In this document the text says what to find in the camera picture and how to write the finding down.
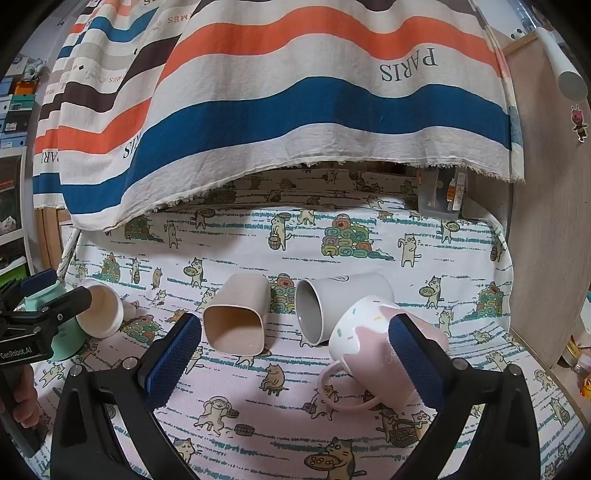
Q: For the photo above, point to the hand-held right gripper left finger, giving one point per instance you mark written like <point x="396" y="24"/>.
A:
<point x="173" y="360"/>

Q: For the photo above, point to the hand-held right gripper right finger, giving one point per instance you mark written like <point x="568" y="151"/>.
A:
<point x="415" y="360"/>

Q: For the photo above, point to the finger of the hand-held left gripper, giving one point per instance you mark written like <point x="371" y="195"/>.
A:
<point x="40" y="282"/>
<point x="64" y="302"/>

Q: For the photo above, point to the cream white cup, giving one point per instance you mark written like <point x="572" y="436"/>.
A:
<point x="104" y="309"/>

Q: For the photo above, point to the pink sprinkle mug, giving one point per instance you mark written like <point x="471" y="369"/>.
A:
<point x="364" y="350"/>

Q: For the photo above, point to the mint green cup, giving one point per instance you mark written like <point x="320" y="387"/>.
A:
<point x="69" y="339"/>

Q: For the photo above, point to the beige square cup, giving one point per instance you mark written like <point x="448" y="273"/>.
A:
<point x="240" y="295"/>

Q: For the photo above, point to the person's left hand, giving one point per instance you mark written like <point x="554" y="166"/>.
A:
<point x="25" y="401"/>

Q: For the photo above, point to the grey mug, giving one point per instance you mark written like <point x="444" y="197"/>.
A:
<point x="351" y="290"/>

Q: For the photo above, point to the cat printed blanket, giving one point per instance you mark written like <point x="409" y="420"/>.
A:
<point x="277" y="397"/>

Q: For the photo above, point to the clear plastic container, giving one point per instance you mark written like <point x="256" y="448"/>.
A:
<point x="438" y="203"/>

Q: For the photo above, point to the stack of storage boxes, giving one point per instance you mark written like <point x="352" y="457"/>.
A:
<point x="18" y="115"/>

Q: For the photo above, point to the striped cloth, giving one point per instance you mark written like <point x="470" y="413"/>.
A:
<point x="323" y="92"/>
<point x="92" y="92"/>

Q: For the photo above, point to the wooden cabinet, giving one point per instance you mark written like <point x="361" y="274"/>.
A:
<point x="545" y="207"/>

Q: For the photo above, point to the bee sticker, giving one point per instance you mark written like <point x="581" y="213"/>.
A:
<point x="578" y="122"/>

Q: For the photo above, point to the white tube lamp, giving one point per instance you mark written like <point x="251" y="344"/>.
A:
<point x="570" y="83"/>

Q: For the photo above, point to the wooden bed frame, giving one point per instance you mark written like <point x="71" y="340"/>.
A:
<point x="51" y="240"/>

